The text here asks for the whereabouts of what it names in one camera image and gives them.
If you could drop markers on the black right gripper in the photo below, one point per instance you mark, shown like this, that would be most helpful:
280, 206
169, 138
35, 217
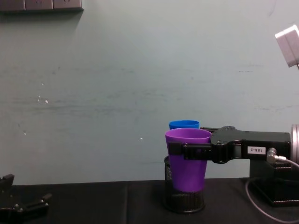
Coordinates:
233, 140

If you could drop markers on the grey wall socket panel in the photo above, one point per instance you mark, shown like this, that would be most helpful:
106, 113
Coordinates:
39, 4

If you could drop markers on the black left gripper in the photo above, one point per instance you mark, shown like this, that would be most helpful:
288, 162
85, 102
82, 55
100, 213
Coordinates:
7, 213

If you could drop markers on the purple plastic cup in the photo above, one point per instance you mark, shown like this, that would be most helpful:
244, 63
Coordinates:
187, 172

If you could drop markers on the blue plastic cup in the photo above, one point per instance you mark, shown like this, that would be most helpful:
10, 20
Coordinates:
183, 124

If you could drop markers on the black stitched box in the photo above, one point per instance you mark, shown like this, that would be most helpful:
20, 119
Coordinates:
275, 189

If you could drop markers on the black mesh holder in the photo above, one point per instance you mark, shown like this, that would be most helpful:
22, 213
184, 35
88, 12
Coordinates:
184, 201

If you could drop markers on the black table cloth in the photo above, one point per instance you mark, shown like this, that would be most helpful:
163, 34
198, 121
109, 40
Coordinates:
105, 203

